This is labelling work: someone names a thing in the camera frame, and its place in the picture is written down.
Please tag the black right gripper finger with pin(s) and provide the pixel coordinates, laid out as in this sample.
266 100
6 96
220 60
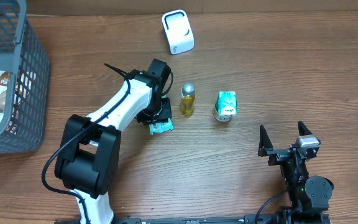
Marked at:
265 144
303 130

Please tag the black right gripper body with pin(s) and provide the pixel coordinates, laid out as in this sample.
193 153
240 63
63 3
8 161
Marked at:
278 155

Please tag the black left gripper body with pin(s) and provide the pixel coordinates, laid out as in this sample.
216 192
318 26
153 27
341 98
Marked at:
161 111

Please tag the teal wet wipes packet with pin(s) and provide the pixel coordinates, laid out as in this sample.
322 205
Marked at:
161 127

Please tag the yellow Vim bottle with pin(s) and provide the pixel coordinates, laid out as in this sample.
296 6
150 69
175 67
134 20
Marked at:
187 99

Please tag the green white Knorr jar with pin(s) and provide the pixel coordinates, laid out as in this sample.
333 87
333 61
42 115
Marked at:
224 113

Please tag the green tissue pack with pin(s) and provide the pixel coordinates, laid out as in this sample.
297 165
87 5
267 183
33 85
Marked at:
227 103

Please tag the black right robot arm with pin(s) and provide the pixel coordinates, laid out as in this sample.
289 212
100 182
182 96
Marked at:
309 195

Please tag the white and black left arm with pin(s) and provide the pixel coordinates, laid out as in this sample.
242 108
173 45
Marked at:
88 156

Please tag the white barcode scanner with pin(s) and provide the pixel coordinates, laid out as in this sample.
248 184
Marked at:
178 31

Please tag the grey plastic mesh basket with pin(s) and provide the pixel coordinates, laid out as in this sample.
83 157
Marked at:
23 58

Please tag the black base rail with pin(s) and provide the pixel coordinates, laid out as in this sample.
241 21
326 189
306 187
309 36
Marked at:
248 219

